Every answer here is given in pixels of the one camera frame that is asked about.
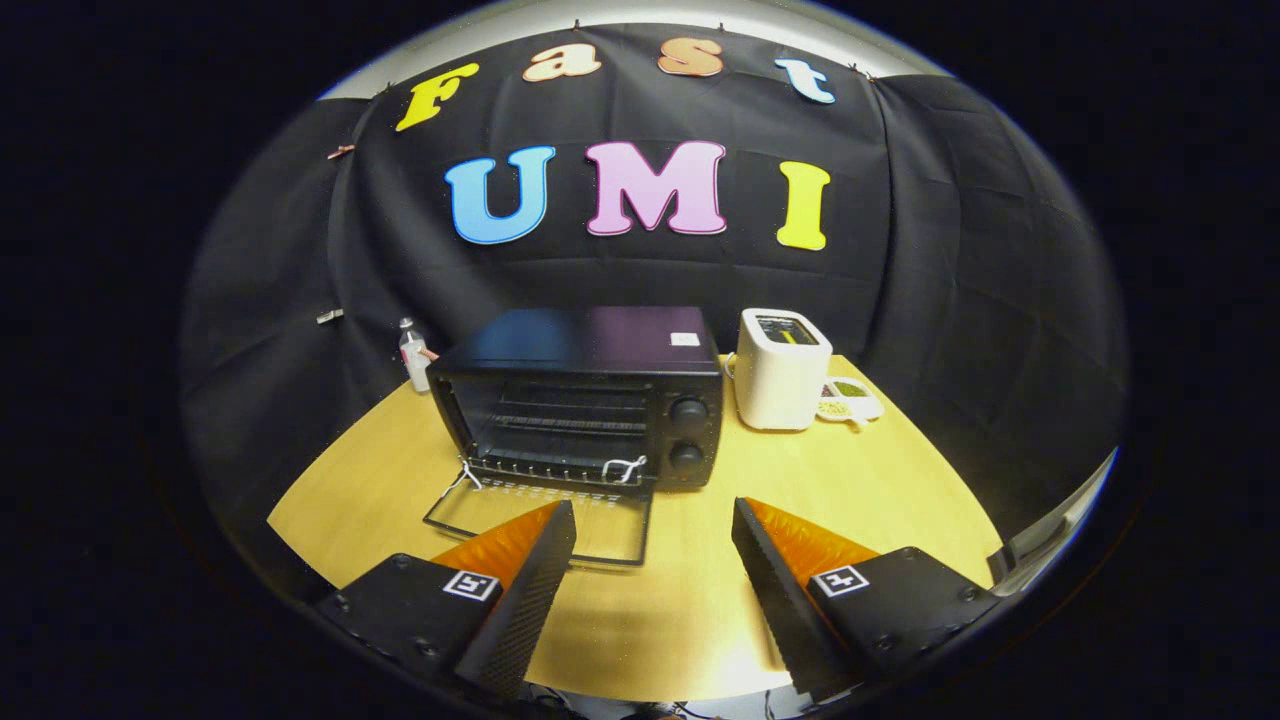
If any black toaster oven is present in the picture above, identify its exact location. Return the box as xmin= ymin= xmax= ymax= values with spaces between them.
xmin=422 ymin=306 xmax=725 ymax=569

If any small clear plastic bottle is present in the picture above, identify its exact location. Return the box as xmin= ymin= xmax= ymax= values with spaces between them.
xmin=398 ymin=318 xmax=433 ymax=394

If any white slot toaster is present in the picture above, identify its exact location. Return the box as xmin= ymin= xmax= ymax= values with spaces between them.
xmin=733 ymin=308 xmax=834 ymax=432

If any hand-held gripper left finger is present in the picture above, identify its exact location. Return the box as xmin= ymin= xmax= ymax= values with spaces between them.
xmin=318 ymin=499 xmax=578 ymax=701

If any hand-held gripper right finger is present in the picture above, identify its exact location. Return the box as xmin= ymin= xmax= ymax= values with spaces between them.
xmin=731 ymin=497 xmax=1001 ymax=704

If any white divided dish with beans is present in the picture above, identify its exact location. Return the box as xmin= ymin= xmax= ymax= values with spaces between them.
xmin=815 ymin=377 xmax=886 ymax=426

